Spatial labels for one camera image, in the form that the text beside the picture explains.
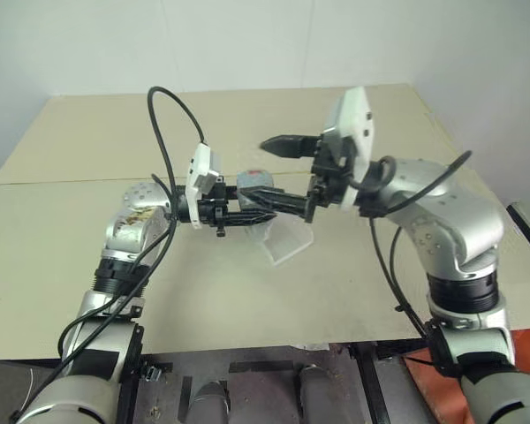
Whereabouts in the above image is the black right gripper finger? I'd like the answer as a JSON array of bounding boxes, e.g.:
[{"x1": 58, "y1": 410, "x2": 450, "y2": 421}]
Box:
[
  {"x1": 238, "y1": 187, "x2": 314, "y2": 222},
  {"x1": 259, "y1": 134, "x2": 323, "y2": 160}
]

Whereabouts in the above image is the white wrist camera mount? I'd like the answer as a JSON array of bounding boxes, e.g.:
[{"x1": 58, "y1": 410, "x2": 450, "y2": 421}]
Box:
[
  {"x1": 185, "y1": 143, "x2": 224, "y2": 231},
  {"x1": 321, "y1": 86, "x2": 376, "y2": 211}
]

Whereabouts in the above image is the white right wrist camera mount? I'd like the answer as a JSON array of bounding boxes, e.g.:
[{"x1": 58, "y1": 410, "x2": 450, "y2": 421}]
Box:
[{"x1": 321, "y1": 86, "x2": 376, "y2": 211}]

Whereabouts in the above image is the orange cloth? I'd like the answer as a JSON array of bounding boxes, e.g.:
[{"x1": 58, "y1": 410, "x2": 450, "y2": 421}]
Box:
[{"x1": 401, "y1": 329, "x2": 530, "y2": 424}]

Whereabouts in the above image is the clear plastic box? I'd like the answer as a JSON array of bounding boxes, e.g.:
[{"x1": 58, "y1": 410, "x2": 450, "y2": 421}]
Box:
[{"x1": 246, "y1": 218, "x2": 314, "y2": 266}]

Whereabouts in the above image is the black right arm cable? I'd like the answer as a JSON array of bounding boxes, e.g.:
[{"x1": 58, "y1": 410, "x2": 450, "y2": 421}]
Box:
[{"x1": 360, "y1": 149, "x2": 473, "y2": 354}]

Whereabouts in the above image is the black metal table frame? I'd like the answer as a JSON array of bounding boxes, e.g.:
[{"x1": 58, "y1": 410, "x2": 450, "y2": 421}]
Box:
[{"x1": 118, "y1": 339, "x2": 429, "y2": 424}]

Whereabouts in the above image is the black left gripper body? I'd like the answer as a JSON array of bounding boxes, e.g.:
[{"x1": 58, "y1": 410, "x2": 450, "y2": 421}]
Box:
[{"x1": 198, "y1": 176, "x2": 240, "y2": 239}]

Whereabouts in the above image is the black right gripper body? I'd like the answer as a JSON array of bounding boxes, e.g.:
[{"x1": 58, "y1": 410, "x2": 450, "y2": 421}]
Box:
[{"x1": 306, "y1": 134, "x2": 358, "y2": 222}]

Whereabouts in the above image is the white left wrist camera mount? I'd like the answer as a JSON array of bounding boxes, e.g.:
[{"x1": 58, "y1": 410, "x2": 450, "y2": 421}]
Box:
[{"x1": 185, "y1": 143, "x2": 224, "y2": 231}]

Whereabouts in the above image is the black and red frame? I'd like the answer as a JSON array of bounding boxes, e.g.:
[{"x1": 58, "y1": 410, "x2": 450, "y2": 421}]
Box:
[{"x1": 505, "y1": 201, "x2": 530, "y2": 266}]

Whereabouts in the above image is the black mat with white line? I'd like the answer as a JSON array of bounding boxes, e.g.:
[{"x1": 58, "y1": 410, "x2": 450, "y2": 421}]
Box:
[{"x1": 0, "y1": 360, "x2": 67, "y2": 424}]

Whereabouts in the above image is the dark gray rounded cylinder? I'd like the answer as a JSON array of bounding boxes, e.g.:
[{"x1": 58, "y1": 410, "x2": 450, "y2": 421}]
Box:
[
  {"x1": 189, "y1": 382, "x2": 229, "y2": 424},
  {"x1": 298, "y1": 364, "x2": 332, "y2": 424}
]

